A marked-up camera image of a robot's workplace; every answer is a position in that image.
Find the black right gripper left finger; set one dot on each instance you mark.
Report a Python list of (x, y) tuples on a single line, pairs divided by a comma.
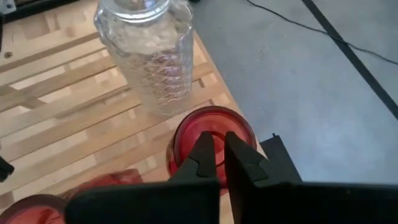
[(199, 161)]

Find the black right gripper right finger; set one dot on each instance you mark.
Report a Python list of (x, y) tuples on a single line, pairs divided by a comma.
[(248, 174)]

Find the red round glass vase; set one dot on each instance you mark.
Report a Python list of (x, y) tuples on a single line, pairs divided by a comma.
[(102, 182), (192, 130)]

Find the clear textured glass vase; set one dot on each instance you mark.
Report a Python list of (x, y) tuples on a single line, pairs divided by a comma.
[(149, 62)]

